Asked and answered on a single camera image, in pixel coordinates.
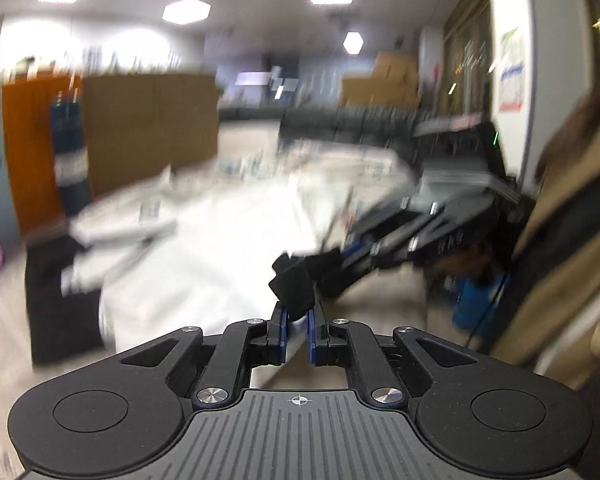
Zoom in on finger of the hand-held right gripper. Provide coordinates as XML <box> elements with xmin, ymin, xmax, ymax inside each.
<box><xmin>318</xmin><ymin>234</ymin><xmax>427</xmax><ymax>305</ymax></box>
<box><xmin>344</xmin><ymin>201</ymin><xmax>444</xmax><ymax>258</ymax></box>

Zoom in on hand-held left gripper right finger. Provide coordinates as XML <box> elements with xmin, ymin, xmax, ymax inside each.
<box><xmin>307</xmin><ymin>305</ymin><xmax>476</xmax><ymax>407</ymax></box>

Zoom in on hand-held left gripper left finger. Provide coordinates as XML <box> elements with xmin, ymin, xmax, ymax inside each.
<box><xmin>121</xmin><ymin>302</ymin><xmax>287</xmax><ymax>407</ymax></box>

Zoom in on white and black jacket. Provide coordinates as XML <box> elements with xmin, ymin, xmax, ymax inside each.
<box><xmin>25</xmin><ymin>142</ymin><xmax>423</xmax><ymax>367</ymax></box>

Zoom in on blue box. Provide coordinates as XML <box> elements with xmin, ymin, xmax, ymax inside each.
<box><xmin>452</xmin><ymin>270</ymin><xmax>512</xmax><ymax>332</ymax></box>

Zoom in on row of dark chairs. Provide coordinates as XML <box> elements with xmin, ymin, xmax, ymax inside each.
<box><xmin>279</xmin><ymin>104</ymin><xmax>423</xmax><ymax>148</ymax></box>

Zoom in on person's torso in tan coat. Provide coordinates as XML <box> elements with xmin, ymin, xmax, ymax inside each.
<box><xmin>487</xmin><ymin>87</ymin><xmax>600</xmax><ymax>393</ymax></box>

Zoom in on stacked cardboard boxes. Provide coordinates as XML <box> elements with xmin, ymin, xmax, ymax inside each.
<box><xmin>339</xmin><ymin>51</ymin><xmax>422</xmax><ymax>109</ymax></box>

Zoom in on large cardboard box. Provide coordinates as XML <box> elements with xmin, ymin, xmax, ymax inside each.
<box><xmin>81</xmin><ymin>74</ymin><xmax>220</xmax><ymax>198</ymax></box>

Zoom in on blue and white striped cloth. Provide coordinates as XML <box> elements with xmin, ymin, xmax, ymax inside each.
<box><xmin>51</xmin><ymin>91</ymin><xmax>92</xmax><ymax>218</ymax></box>

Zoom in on orange cabinet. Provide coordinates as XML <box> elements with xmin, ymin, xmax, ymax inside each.
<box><xmin>1</xmin><ymin>76</ymin><xmax>84</xmax><ymax>238</ymax></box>

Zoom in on wall poster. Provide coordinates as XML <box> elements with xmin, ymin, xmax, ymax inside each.
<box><xmin>497</xmin><ymin>24</ymin><xmax>527</xmax><ymax>114</ymax></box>

